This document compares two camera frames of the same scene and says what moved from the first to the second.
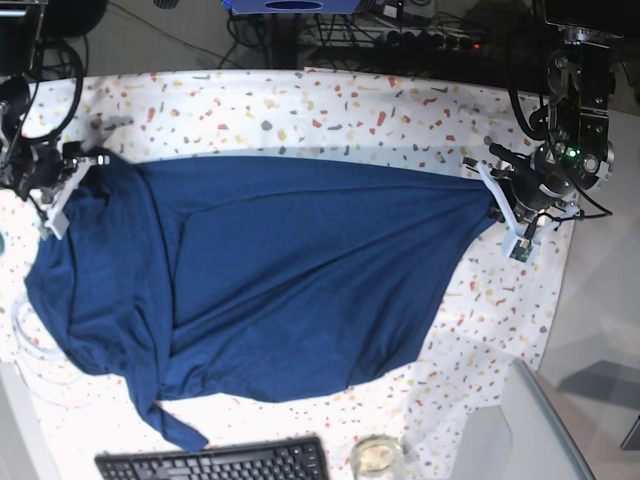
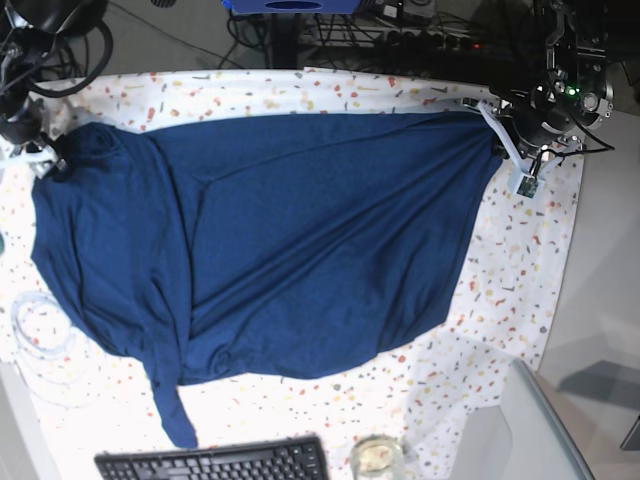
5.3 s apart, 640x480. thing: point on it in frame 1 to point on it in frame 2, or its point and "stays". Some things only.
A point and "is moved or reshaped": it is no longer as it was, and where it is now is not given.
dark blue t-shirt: x=251 y=277 is moved or reshaped
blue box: x=291 y=6 stays
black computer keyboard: x=297 y=458 stays
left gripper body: x=35 y=168 to x=26 y=126
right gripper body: x=535 y=183 to x=537 y=125
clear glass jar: x=377 y=457 stays
